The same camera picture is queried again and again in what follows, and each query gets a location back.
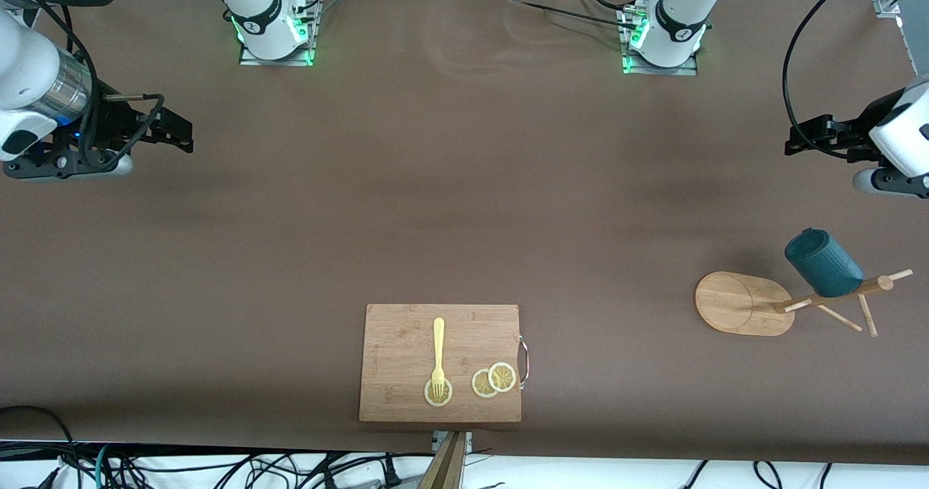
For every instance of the yellow plastic fork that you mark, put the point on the yellow plastic fork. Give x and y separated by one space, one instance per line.
438 344

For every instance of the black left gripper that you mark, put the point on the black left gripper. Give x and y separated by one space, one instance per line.
858 134

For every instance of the wooden strip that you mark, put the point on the wooden strip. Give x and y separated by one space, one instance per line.
446 471

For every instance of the teal mug yellow inside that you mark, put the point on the teal mug yellow inside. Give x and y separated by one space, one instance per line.
827 264

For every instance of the wooden cutting board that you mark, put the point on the wooden cutting board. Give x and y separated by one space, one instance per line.
399 351

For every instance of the small metal bracket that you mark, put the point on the small metal bracket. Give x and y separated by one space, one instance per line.
469 442

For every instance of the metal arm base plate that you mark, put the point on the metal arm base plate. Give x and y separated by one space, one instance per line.
290 61
682 71

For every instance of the lemon slice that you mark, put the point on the lemon slice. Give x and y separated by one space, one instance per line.
502 376
445 400
479 384

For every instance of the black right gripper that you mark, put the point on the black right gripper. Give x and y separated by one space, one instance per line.
116 124

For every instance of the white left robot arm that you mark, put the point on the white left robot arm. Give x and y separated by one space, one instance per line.
682 10

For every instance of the bamboo mug rack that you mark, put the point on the bamboo mug rack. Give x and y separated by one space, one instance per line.
729 304

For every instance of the black power plug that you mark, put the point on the black power plug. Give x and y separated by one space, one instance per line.
392 474

